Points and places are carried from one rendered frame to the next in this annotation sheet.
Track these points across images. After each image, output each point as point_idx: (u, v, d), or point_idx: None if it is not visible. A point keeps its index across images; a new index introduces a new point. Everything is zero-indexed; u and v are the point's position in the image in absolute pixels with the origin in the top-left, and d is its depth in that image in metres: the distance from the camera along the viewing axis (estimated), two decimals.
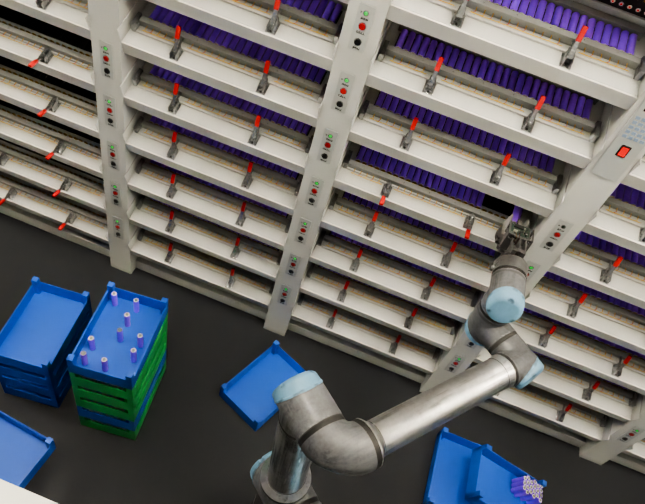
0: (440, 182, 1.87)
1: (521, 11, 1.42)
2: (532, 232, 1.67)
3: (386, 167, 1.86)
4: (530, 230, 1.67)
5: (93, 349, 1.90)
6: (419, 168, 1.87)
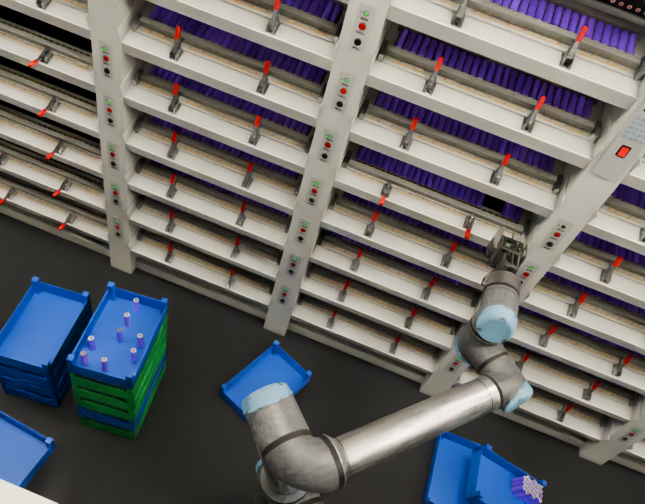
0: (440, 182, 1.87)
1: (521, 11, 1.42)
2: (525, 246, 1.61)
3: (386, 167, 1.86)
4: (523, 244, 1.61)
5: (93, 349, 1.90)
6: (419, 168, 1.87)
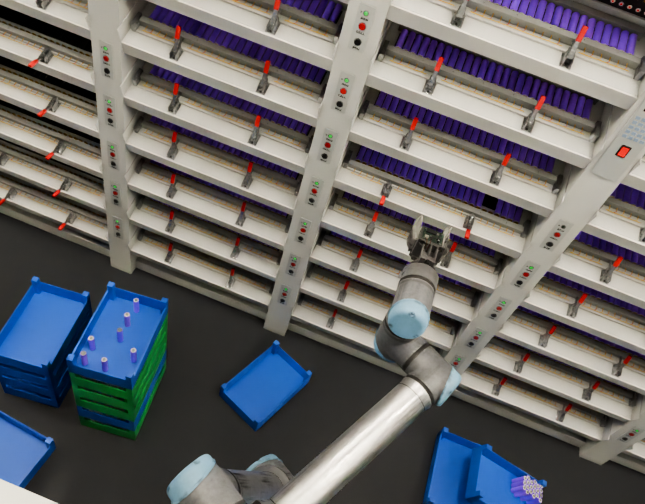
0: (440, 182, 1.87)
1: (521, 11, 1.42)
2: (446, 238, 1.53)
3: (386, 167, 1.86)
4: (444, 235, 1.53)
5: (93, 349, 1.90)
6: (419, 168, 1.87)
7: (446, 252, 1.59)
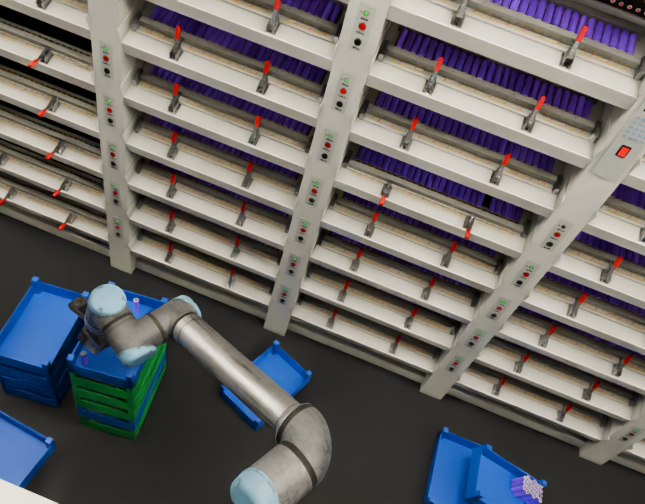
0: (440, 182, 1.87)
1: (521, 11, 1.42)
2: (98, 351, 1.76)
3: (386, 167, 1.86)
4: (100, 350, 1.77)
5: None
6: (419, 168, 1.87)
7: (79, 340, 1.78)
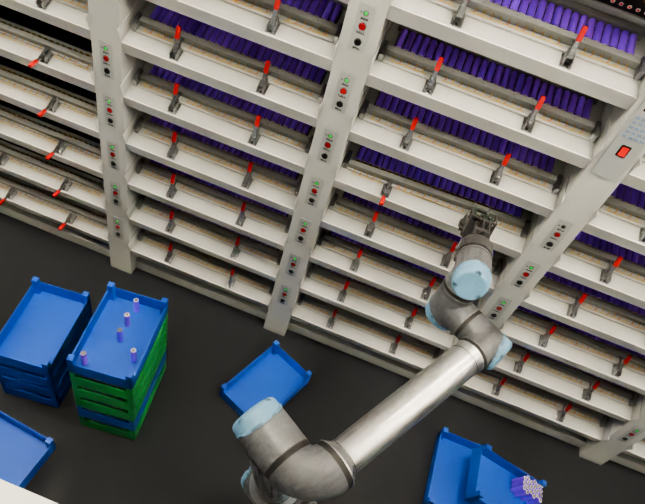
0: (441, 179, 1.87)
1: (521, 11, 1.42)
2: (495, 217, 1.65)
3: (386, 166, 1.86)
4: (493, 215, 1.65)
5: None
6: None
7: None
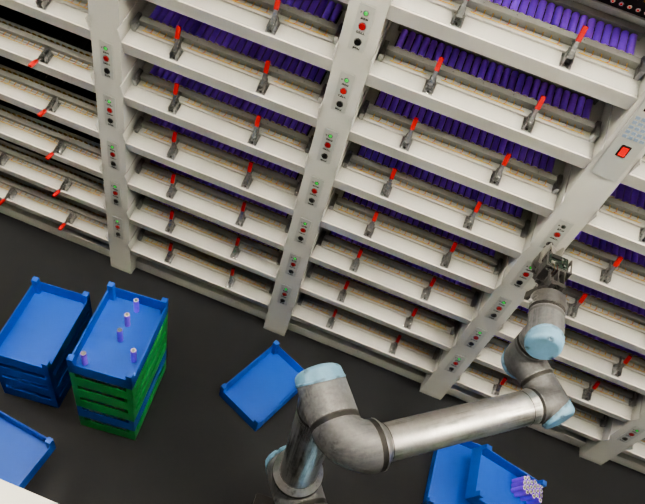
0: (441, 178, 1.87)
1: (521, 11, 1.42)
2: (570, 263, 1.63)
3: (388, 163, 1.87)
4: (568, 261, 1.63)
5: None
6: None
7: None
